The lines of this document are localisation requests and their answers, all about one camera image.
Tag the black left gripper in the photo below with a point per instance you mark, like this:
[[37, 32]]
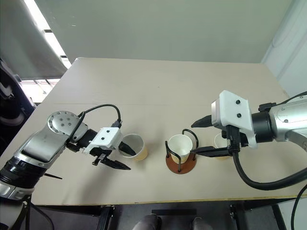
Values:
[[103, 152]]

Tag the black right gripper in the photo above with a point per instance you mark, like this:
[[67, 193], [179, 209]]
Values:
[[244, 140]]

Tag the white paper cup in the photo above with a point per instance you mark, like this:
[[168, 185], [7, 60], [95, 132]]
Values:
[[140, 149], [219, 142], [178, 146]]

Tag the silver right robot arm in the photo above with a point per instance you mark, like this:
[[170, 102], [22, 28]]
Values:
[[285, 119]]

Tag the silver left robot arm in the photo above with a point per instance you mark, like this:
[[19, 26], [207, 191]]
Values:
[[40, 146]]

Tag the dark rounded shape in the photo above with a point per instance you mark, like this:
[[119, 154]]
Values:
[[201, 224], [146, 222]]

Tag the black chair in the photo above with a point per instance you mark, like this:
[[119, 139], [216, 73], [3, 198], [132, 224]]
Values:
[[12, 103]]

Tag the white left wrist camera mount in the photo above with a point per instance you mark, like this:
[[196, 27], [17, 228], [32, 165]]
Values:
[[106, 139]]

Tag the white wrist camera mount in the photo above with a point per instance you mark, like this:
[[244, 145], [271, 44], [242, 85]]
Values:
[[106, 139], [233, 110]]

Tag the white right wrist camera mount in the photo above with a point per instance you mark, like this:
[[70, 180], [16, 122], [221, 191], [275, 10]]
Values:
[[233, 110]]

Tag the black table frame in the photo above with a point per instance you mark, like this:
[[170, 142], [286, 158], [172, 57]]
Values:
[[76, 215]]

